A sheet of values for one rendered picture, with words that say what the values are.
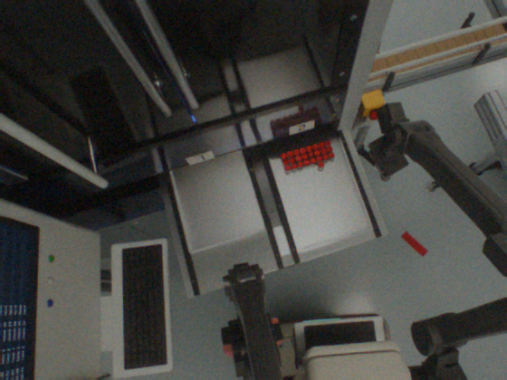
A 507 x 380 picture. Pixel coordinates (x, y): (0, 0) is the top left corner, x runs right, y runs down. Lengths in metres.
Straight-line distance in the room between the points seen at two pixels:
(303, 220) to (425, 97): 1.49
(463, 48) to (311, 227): 0.84
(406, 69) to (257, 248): 0.83
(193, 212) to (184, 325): 1.00
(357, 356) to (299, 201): 0.64
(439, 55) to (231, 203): 0.90
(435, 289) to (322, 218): 1.12
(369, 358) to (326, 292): 1.34
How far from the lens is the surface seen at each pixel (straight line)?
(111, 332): 1.57
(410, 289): 2.32
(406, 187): 2.40
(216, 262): 1.38
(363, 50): 1.06
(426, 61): 1.59
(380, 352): 0.93
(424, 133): 0.92
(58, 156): 1.01
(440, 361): 1.04
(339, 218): 1.39
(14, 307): 1.18
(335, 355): 0.92
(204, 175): 1.45
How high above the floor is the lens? 2.23
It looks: 75 degrees down
